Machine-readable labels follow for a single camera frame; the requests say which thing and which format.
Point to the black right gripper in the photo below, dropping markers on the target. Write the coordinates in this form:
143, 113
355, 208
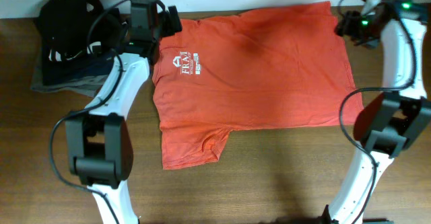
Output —
345, 27

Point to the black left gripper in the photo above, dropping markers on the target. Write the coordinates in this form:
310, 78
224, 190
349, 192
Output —
169, 27

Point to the red t-shirt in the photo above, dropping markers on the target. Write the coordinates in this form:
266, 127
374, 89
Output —
281, 67

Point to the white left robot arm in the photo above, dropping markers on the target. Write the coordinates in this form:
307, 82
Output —
99, 148

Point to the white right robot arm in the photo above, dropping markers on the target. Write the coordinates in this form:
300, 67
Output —
395, 118

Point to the navy white striped folded garment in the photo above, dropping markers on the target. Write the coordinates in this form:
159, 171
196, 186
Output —
54, 73

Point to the black folded garment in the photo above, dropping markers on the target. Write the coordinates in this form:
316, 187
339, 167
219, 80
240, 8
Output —
76, 28

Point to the grey folded garment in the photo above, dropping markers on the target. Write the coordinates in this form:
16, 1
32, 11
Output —
87, 86

